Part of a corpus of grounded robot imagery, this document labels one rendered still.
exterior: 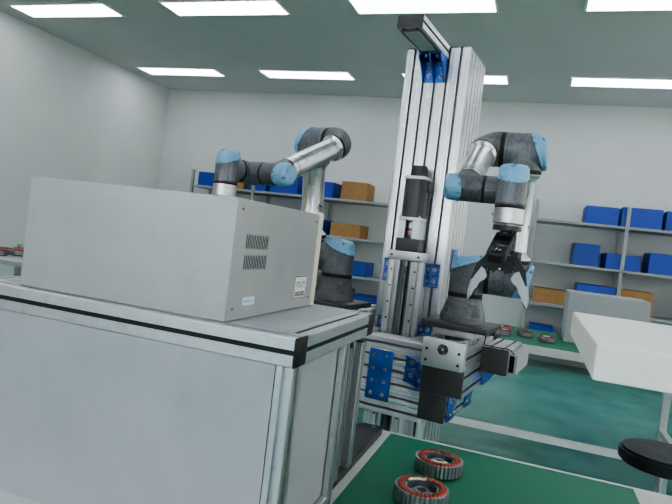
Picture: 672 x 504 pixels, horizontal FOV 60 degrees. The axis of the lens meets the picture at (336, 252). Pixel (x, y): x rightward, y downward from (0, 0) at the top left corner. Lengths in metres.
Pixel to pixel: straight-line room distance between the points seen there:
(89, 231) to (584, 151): 7.36
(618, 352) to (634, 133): 7.62
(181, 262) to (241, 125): 8.28
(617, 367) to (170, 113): 9.56
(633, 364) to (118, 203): 0.82
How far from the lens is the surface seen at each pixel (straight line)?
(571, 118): 8.16
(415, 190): 2.15
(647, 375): 0.60
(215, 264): 0.96
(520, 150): 1.95
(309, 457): 1.09
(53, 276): 1.16
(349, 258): 2.17
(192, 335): 0.96
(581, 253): 7.41
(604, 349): 0.60
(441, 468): 1.43
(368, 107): 8.53
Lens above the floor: 1.27
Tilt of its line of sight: 2 degrees down
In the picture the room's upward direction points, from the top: 7 degrees clockwise
